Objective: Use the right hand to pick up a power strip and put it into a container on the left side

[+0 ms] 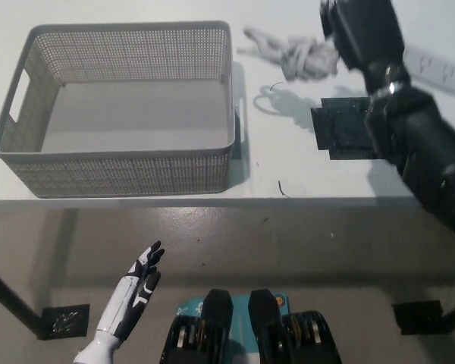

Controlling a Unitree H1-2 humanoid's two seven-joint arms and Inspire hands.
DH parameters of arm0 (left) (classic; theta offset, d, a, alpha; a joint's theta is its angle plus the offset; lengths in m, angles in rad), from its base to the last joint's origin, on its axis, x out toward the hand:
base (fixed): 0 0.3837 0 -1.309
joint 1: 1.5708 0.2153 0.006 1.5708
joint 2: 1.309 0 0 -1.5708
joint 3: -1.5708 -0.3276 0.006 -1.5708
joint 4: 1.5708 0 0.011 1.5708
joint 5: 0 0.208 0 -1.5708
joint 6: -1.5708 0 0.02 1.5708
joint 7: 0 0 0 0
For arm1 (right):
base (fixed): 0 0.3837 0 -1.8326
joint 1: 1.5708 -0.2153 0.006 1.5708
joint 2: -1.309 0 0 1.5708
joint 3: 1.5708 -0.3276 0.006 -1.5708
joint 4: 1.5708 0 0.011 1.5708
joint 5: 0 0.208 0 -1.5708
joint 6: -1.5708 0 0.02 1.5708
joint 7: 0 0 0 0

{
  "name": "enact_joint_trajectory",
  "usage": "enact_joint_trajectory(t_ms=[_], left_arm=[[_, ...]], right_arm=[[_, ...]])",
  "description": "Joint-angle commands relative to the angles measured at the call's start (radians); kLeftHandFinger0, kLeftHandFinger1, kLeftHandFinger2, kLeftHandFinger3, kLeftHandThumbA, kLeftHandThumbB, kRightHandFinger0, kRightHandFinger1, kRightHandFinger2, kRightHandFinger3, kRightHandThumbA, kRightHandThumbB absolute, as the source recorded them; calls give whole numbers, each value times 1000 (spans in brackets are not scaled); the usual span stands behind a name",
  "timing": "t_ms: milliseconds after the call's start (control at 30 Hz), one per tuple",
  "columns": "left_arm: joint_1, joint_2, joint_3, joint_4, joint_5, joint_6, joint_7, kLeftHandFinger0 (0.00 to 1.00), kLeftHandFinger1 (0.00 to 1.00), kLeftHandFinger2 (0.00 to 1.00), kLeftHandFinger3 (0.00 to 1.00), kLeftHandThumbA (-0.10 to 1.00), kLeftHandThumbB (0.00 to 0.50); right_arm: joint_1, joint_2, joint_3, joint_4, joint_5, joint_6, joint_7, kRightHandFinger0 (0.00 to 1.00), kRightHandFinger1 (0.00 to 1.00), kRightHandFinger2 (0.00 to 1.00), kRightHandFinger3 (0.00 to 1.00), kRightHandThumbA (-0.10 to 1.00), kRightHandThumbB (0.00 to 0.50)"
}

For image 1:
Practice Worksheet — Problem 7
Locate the black table foot plate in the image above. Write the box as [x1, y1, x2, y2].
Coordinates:
[39, 303, 91, 340]
[391, 300, 445, 337]

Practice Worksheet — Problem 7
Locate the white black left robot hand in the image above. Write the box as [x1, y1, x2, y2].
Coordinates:
[96, 240, 166, 341]

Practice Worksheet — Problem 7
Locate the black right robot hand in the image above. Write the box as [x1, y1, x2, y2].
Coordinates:
[319, 0, 406, 72]

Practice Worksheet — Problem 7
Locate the black table leg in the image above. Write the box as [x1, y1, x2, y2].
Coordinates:
[0, 261, 41, 339]

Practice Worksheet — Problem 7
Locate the white power strip with cord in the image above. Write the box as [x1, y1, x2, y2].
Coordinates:
[236, 25, 455, 97]

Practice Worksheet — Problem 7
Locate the grey perforated plastic basket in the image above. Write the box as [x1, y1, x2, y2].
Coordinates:
[0, 20, 237, 199]

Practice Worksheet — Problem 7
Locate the black square mat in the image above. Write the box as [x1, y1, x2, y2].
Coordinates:
[309, 96, 381, 161]

